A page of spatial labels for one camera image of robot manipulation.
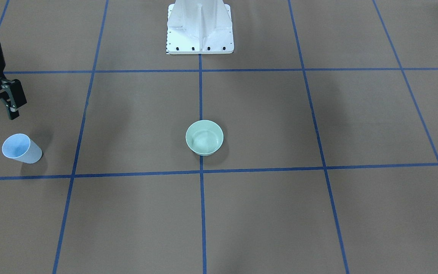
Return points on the light blue plastic cup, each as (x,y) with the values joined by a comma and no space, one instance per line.
(21,148)

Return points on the green ceramic bowl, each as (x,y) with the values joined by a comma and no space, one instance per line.
(204,137)

